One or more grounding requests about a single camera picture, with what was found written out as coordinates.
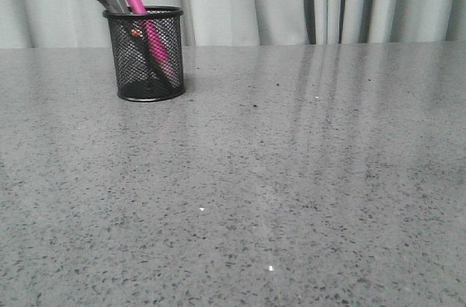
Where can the magenta pen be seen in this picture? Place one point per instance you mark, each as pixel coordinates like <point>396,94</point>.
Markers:
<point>136,1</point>

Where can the black mesh pen holder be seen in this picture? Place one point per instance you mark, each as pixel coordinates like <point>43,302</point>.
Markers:
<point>147,53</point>

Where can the grey curtain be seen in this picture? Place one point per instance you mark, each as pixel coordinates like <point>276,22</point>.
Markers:
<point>79,23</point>

